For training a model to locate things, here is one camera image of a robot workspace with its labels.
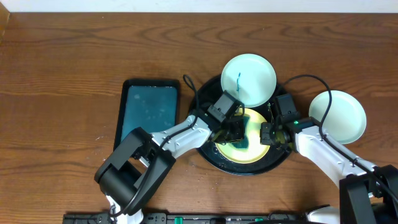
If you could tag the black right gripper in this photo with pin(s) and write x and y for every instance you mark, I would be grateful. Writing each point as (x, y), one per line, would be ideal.
(264, 138)

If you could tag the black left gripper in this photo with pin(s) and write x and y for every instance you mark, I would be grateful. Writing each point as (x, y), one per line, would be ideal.
(236, 130)

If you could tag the green yellow sponge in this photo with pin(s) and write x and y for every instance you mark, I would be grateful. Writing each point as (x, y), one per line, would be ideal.
(243, 143)

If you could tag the yellow plate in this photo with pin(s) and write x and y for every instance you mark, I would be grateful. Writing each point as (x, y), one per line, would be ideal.
(255, 150)

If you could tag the light blue plate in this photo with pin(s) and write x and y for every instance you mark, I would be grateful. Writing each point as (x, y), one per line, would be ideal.
(346, 119)
(250, 78)

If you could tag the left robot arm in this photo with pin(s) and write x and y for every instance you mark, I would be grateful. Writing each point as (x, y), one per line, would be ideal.
(134, 171)

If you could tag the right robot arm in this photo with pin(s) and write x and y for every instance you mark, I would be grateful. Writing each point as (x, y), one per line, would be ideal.
(368, 193)

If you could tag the round black tray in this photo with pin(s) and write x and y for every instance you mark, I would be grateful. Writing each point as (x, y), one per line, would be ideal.
(209, 93)

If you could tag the black rectangular water tray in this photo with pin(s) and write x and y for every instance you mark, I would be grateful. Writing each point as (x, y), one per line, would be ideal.
(150, 104)

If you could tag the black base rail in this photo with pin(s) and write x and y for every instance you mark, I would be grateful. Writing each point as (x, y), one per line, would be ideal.
(217, 218)

